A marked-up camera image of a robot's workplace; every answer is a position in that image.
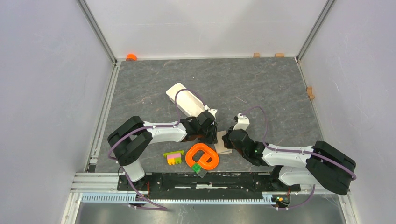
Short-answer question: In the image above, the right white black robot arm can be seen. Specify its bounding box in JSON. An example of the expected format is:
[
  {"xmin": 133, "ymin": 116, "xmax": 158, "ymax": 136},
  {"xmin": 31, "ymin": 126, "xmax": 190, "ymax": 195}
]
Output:
[{"xmin": 221, "ymin": 128, "xmax": 356, "ymax": 195}]

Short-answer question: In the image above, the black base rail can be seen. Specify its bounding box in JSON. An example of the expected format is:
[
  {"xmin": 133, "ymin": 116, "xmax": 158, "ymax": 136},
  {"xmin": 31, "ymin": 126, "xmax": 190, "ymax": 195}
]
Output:
[{"xmin": 134, "ymin": 172, "xmax": 301, "ymax": 200}]

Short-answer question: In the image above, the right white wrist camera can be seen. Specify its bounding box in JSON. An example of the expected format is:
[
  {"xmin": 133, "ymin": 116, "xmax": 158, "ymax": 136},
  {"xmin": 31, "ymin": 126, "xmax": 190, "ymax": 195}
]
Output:
[{"xmin": 233, "ymin": 113, "xmax": 250, "ymax": 131}]

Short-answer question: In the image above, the grey toy baseplate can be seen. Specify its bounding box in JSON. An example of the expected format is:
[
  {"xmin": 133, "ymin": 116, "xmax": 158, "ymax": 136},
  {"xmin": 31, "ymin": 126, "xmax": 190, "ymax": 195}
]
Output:
[{"xmin": 197, "ymin": 168, "xmax": 208, "ymax": 178}]

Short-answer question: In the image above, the green toy brick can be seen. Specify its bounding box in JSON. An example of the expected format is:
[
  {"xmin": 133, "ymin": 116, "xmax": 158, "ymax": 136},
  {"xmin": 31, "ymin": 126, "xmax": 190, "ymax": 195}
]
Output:
[{"xmin": 191, "ymin": 163, "xmax": 201, "ymax": 174}]

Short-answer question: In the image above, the orange curved toy track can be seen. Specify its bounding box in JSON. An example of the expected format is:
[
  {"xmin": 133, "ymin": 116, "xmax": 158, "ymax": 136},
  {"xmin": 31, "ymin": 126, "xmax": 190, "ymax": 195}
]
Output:
[{"xmin": 185, "ymin": 143, "xmax": 219, "ymax": 170}]

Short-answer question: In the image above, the orange round cap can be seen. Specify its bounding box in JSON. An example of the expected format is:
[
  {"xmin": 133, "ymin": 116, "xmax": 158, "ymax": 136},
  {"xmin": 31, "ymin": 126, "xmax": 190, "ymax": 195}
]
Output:
[{"xmin": 126, "ymin": 54, "xmax": 137, "ymax": 61}]

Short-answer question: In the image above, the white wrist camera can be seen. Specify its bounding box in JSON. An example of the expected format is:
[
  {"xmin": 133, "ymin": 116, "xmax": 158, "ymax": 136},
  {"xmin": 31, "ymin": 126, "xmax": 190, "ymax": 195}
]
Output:
[
  {"xmin": 204, "ymin": 105, "xmax": 218, "ymax": 119},
  {"xmin": 233, "ymin": 113, "xmax": 250, "ymax": 131}
]

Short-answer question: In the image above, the white rectangular tray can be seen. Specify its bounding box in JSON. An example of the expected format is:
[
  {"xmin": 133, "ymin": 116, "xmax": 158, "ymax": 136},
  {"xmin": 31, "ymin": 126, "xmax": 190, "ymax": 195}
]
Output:
[{"xmin": 166, "ymin": 83, "xmax": 209, "ymax": 117}]

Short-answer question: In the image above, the white slotted cable duct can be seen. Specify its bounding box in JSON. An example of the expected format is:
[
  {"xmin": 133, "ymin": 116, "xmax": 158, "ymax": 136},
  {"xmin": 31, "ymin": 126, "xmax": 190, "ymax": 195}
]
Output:
[{"xmin": 81, "ymin": 193, "xmax": 275, "ymax": 205}]

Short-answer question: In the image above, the curved wooden piece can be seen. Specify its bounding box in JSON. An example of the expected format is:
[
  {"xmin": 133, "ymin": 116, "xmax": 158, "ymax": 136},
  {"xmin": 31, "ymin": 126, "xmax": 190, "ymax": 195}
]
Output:
[{"xmin": 306, "ymin": 86, "xmax": 315, "ymax": 100}]

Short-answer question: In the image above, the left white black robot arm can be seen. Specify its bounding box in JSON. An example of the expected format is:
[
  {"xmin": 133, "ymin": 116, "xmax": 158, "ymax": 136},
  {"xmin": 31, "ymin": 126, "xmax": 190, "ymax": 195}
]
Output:
[{"xmin": 107, "ymin": 109, "xmax": 217, "ymax": 190}]

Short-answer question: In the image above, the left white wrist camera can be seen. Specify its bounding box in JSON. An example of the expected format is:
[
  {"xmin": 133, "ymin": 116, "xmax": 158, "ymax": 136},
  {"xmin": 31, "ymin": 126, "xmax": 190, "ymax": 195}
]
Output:
[{"xmin": 204, "ymin": 105, "xmax": 218, "ymax": 119}]

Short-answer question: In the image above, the green pink yellow brick stack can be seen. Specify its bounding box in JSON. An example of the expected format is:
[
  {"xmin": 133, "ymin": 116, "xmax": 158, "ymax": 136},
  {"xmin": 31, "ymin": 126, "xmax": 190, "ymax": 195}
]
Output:
[{"xmin": 163, "ymin": 150, "xmax": 184, "ymax": 166}]

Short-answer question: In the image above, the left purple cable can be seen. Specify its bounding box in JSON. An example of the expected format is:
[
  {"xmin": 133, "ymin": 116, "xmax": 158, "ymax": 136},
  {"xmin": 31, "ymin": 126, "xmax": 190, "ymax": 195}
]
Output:
[{"xmin": 107, "ymin": 88, "xmax": 208, "ymax": 211}]

